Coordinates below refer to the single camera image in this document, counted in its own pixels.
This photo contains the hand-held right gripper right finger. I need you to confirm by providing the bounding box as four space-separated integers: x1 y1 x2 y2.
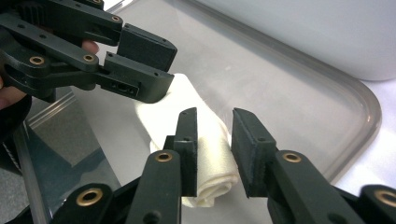
230 107 278 200

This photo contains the cream sock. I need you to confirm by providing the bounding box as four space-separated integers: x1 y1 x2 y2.
134 73 241 209

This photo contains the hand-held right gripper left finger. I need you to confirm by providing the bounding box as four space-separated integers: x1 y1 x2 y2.
163 107 199 198

